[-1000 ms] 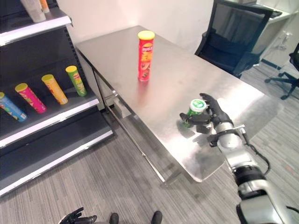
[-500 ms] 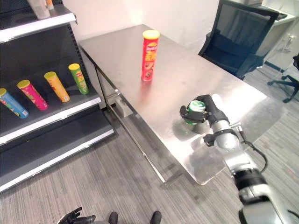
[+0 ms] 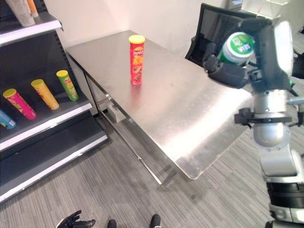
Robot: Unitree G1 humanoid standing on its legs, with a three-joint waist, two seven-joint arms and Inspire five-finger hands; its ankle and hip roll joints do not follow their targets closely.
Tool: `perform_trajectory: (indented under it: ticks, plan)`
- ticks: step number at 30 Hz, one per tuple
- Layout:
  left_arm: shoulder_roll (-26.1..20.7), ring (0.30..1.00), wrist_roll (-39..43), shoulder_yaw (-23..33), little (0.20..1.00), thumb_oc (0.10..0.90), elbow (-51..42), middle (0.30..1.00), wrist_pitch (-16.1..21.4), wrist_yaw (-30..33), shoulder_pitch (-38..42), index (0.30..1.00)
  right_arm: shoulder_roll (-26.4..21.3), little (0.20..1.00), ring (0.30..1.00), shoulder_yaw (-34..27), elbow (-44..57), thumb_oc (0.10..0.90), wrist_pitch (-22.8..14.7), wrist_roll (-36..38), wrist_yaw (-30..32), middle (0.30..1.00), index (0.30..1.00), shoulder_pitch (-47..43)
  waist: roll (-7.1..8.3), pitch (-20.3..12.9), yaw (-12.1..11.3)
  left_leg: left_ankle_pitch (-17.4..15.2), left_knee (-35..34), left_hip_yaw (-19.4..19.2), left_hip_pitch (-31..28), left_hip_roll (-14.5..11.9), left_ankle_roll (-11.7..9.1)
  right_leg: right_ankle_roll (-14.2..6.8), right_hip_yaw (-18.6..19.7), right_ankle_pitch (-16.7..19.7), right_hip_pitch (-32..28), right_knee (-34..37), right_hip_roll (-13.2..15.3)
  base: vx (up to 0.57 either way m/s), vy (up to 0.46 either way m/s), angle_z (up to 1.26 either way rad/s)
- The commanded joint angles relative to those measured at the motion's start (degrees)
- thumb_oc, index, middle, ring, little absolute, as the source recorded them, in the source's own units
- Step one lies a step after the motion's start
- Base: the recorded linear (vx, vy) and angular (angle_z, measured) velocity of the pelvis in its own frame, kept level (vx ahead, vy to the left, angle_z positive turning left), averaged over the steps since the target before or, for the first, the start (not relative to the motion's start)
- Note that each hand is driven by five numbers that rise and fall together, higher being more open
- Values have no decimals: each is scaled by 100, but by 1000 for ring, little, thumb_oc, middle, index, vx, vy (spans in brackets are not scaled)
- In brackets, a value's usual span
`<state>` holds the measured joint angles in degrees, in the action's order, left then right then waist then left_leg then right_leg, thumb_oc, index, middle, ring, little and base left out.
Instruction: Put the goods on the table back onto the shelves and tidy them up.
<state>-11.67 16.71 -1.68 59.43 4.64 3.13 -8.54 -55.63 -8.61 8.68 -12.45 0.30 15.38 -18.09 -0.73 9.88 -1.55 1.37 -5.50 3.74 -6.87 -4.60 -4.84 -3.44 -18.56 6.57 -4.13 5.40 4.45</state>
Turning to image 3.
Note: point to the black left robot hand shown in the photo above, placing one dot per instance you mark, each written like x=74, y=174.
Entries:
x=74, y=222

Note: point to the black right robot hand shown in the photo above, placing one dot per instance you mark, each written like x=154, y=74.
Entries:
x=266, y=59

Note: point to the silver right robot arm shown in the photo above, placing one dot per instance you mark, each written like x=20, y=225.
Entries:
x=273, y=142

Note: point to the dark left robot foot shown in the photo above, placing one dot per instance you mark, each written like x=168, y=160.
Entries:
x=112, y=224

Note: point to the dark robot foot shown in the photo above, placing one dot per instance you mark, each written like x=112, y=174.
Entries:
x=155, y=221
x=112, y=224

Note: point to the black mesh office chair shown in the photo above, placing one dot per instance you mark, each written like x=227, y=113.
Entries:
x=213, y=26

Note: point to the grey box on desk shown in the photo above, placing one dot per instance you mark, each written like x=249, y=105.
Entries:
x=235, y=3

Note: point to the dark right robot foot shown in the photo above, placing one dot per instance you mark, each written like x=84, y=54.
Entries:
x=155, y=221

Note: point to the stainless steel table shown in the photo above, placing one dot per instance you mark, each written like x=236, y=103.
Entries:
x=171, y=111

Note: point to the grey box under table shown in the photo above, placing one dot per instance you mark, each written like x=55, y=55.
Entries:
x=116, y=112

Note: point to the blue chip can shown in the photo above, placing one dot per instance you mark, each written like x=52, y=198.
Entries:
x=6, y=120

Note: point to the red chip can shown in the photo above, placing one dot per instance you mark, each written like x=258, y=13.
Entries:
x=137, y=61

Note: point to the pink chip can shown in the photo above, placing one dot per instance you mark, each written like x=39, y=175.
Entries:
x=20, y=103

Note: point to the yellow orange chip can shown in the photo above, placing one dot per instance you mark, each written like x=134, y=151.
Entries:
x=45, y=93

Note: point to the lime green chip can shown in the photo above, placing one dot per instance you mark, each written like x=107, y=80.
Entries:
x=68, y=85

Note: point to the black store shelf unit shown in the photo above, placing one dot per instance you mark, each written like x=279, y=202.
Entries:
x=35, y=54

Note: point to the grey white wrapped roll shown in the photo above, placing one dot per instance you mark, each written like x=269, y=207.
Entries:
x=21, y=12

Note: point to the orange tube package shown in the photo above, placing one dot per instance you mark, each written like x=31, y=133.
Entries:
x=32, y=7

